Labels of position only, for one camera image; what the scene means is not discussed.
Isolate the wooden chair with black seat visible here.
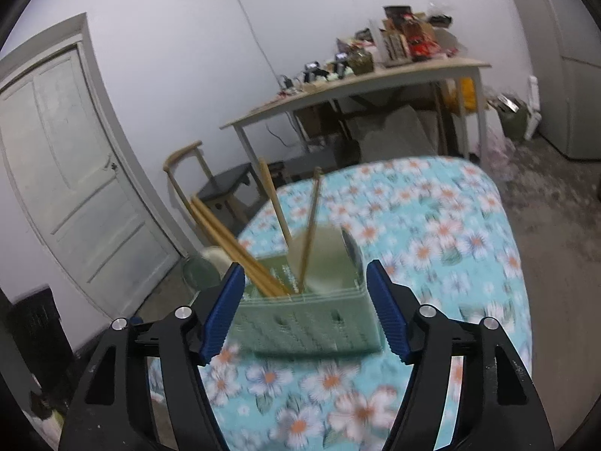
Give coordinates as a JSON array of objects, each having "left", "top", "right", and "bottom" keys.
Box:
[{"left": 162, "top": 140, "right": 264, "bottom": 229}]

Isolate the small black camera device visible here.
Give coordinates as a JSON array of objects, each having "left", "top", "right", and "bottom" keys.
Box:
[{"left": 304, "top": 60, "right": 329, "bottom": 84}]

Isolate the long white-legged side table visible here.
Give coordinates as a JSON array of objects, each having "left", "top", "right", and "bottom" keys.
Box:
[{"left": 220, "top": 58, "right": 492, "bottom": 184}]

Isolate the floral turquoise tablecloth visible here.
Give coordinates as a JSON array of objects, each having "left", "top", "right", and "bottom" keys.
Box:
[{"left": 148, "top": 156, "right": 533, "bottom": 451}]

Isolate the green perforated utensil basket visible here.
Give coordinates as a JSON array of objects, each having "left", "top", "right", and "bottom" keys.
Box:
[{"left": 232, "top": 225, "right": 383, "bottom": 355}]

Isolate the green ceramic spoon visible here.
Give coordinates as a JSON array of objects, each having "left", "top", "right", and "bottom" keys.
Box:
[{"left": 182, "top": 256, "right": 222, "bottom": 291}]

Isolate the black box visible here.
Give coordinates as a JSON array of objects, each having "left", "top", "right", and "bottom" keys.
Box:
[{"left": 267, "top": 138, "right": 362, "bottom": 180}]

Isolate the yellow plastic bag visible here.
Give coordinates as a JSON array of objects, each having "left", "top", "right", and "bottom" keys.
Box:
[{"left": 456, "top": 76, "right": 476, "bottom": 114}]

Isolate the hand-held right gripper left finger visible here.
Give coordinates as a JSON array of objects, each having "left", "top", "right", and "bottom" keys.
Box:
[{"left": 59, "top": 263, "right": 247, "bottom": 451}]

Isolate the grey upholstered chair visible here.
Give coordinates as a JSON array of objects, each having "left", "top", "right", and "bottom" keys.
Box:
[{"left": 350, "top": 104, "right": 438, "bottom": 164}]

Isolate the glass jar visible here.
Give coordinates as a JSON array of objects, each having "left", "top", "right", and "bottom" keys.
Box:
[{"left": 350, "top": 47, "right": 375, "bottom": 75}]

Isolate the white upright appliance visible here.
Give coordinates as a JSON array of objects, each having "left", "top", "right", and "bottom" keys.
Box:
[{"left": 525, "top": 75, "right": 542, "bottom": 141}]

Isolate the pink plastic bag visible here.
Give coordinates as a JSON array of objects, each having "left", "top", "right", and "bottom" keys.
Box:
[{"left": 483, "top": 129, "right": 508, "bottom": 167}]

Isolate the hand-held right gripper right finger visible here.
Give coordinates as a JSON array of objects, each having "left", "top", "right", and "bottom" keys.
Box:
[{"left": 366, "top": 259, "right": 555, "bottom": 451}]

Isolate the thin wall cable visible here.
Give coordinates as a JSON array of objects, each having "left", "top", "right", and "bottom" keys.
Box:
[{"left": 220, "top": 0, "right": 285, "bottom": 86}]

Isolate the pile of snack packets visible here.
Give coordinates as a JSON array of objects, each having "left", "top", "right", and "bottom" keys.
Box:
[{"left": 381, "top": 6, "right": 442, "bottom": 63}]

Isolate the olive green bag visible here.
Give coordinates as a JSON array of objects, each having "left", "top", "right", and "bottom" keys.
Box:
[{"left": 497, "top": 95, "right": 532, "bottom": 141}]

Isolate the white panelled door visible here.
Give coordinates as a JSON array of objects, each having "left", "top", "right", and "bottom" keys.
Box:
[{"left": 0, "top": 13, "right": 185, "bottom": 322}]

